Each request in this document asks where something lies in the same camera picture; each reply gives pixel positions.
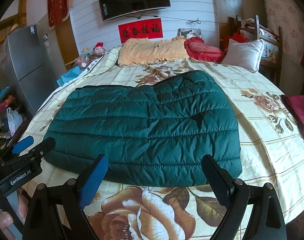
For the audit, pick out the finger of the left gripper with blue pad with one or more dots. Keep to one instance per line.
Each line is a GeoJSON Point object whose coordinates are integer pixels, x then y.
{"type": "Point", "coordinates": [21, 145]}

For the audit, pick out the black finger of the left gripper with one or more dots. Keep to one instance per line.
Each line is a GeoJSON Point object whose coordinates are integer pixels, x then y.
{"type": "Point", "coordinates": [38, 152]}

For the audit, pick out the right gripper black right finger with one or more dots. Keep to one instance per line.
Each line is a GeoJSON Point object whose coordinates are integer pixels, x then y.
{"type": "Point", "coordinates": [266, 220]}

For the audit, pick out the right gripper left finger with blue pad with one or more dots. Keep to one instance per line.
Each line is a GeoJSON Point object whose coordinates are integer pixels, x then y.
{"type": "Point", "coordinates": [58, 212]}

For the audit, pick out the green quilted down jacket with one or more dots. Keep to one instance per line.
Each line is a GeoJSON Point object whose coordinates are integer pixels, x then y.
{"type": "Point", "coordinates": [152, 135]}

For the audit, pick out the person's left hand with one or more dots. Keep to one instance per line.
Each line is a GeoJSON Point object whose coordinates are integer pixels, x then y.
{"type": "Point", "coordinates": [6, 220]}

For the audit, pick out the white plastic bag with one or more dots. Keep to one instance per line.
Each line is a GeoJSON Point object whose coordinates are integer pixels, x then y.
{"type": "Point", "coordinates": [14, 120]}

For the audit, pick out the blue box beside bed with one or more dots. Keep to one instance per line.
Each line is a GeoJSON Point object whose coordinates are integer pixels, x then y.
{"type": "Point", "coordinates": [70, 75]}

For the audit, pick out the grey refrigerator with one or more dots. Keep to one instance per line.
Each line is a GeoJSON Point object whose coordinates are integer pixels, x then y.
{"type": "Point", "coordinates": [26, 69]}

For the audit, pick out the pink plush toy red hat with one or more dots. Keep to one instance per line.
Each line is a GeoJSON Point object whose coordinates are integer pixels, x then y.
{"type": "Point", "coordinates": [99, 49]}

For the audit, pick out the dark red blanket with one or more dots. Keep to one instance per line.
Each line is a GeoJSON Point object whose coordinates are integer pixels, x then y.
{"type": "Point", "coordinates": [295, 105]}

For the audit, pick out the yellow ruffled pillow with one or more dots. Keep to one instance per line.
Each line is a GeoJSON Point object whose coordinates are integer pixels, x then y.
{"type": "Point", "coordinates": [145, 51]}

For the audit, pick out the red hanging tassel decoration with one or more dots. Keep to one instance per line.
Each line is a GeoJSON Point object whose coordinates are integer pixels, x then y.
{"type": "Point", "coordinates": [57, 12]}

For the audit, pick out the red calligraphy banner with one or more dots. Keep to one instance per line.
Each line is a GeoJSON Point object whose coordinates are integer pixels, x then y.
{"type": "Point", "coordinates": [151, 28]}

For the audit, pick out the red heart-shaped cushion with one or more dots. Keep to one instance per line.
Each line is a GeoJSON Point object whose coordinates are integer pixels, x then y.
{"type": "Point", "coordinates": [198, 50]}

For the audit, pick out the white square pillow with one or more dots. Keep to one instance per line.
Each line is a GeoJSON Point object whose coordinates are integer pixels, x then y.
{"type": "Point", "coordinates": [247, 54]}

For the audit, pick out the wooden chair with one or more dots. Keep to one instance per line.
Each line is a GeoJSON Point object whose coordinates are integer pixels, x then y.
{"type": "Point", "coordinates": [272, 44]}

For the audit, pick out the framed photo on headboard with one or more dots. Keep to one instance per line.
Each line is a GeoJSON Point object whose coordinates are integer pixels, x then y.
{"type": "Point", "coordinates": [189, 33]}

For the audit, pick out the floral pink curtain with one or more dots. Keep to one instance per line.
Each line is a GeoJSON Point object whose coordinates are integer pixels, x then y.
{"type": "Point", "coordinates": [287, 15]}

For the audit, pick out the scissors hanging on wall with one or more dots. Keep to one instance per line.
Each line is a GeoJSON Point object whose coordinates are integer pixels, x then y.
{"type": "Point", "coordinates": [197, 21]}

